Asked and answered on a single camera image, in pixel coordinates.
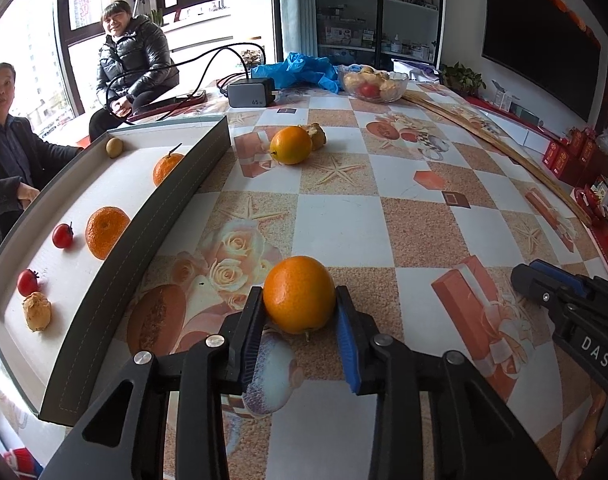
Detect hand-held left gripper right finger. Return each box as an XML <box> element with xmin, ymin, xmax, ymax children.
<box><xmin>335</xmin><ymin>285</ymin><xmax>557</xmax><ymax>480</ymax></box>

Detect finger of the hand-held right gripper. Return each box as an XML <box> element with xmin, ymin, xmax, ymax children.
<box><xmin>511</xmin><ymin>264</ymin><xmax>580</xmax><ymax>312</ymax></box>
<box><xmin>528</xmin><ymin>259</ymin><xmax>593</xmax><ymax>294</ymax></box>

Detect glass fruit bowl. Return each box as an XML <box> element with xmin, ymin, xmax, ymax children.
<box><xmin>338</xmin><ymin>64</ymin><xmax>409</xmax><ymax>104</ymax></box>

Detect red tomato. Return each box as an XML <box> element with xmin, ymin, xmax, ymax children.
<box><xmin>17</xmin><ymin>269</ymin><xmax>41</xmax><ymax>297</ymax></box>
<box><xmin>52</xmin><ymin>221</ymin><xmax>75</xmax><ymax>249</ymax></box>

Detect black power adapter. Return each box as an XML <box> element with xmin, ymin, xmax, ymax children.
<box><xmin>227</xmin><ymin>77</ymin><xmax>275</xmax><ymax>108</ymax></box>

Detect black power cable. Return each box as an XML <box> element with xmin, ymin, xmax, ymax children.
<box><xmin>108</xmin><ymin>44</ymin><xmax>257</xmax><ymax>126</ymax></box>

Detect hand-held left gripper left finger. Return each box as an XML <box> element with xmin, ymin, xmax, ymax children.
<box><xmin>41</xmin><ymin>286</ymin><xmax>265</xmax><ymax>480</ymax></box>

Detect grey blue curtain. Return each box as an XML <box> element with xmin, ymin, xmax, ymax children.
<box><xmin>276</xmin><ymin>0</ymin><xmax>318</xmax><ymax>64</ymax></box>

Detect smooth orange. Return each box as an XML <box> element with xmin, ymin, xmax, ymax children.
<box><xmin>270</xmin><ymin>126</ymin><xmax>313</xmax><ymax>166</ymax></box>
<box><xmin>263</xmin><ymin>255</ymin><xmax>336</xmax><ymax>335</ymax></box>

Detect white printed bag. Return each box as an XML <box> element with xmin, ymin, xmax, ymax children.
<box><xmin>391</xmin><ymin>58</ymin><xmax>439</xmax><ymax>83</ymax></box>

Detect pile of snack packets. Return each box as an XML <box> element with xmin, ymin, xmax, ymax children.
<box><xmin>574</xmin><ymin>177</ymin><xmax>608</xmax><ymax>242</ymax></box>

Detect green potted plant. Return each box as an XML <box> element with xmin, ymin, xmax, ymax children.
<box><xmin>439</xmin><ymin>62</ymin><xmax>487</xmax><ymax>97</ymax></box>

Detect person's right hand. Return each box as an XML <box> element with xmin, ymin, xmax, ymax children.
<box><xmin>558</xmin><ymin>391</ymin><xmax>608</xmax><ymax>479</ymax></box>

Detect brown walnut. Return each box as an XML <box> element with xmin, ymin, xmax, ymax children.
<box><xmin>23</xmin><ymin>292</ymin><xmax>52</xmax><ymax>332</ymax></box>
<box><xmin>299</xmin><ymin>122</ymin><xmax>327</xmax><ymax>152</ymax></box>

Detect dimpled mandarin orange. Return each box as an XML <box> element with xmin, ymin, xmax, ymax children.
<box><xmin>85</xmin><ymin>206</ymin><xmax>132</xmax><ymax>261</ymax></box>
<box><xmin>152</xmin><ymin>144</ymin><xmax>185</xmax><ymax>187</ymax></box>

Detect stack of red boxes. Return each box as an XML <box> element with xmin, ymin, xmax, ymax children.
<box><xmin>541</xmin><ymin>127</ymin><xmax>600</xmax><ymax>177</ymax></box>

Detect glass door cabinet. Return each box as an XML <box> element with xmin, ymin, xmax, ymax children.
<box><xmin>314</xmin><ymin>0</ymin><xmax>445</xmax><ymax>68</ymax></box>

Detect grey box tray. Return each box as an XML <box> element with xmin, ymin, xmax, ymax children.
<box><xmin>0</xmin><ymin>115</ymin><xmax>232</xmax><ymax>426</ymax></box>

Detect red flat phone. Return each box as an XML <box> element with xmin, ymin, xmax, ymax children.
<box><xmin>134</xmin><ymin>89</ymin><xmax>207</xmax><ymax>116</ymax></box>

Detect black wall television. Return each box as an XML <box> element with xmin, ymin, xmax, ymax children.
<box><xmin>481</xmin><ymin>0</ymin><xmax>603</xmax><ymax>124</ymax></box>

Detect long wooden sticks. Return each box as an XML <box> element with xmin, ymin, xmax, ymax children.
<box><xmin>404</xmin><ymin>91</ymin><xmax>597</xmax><ymax>227</ymax></box>

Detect blue plastic bag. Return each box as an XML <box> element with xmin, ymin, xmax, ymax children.
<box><xmin>251</xmin><ymin>51</ymin><xmax>342</xmax><ymax>94</ymax></box>

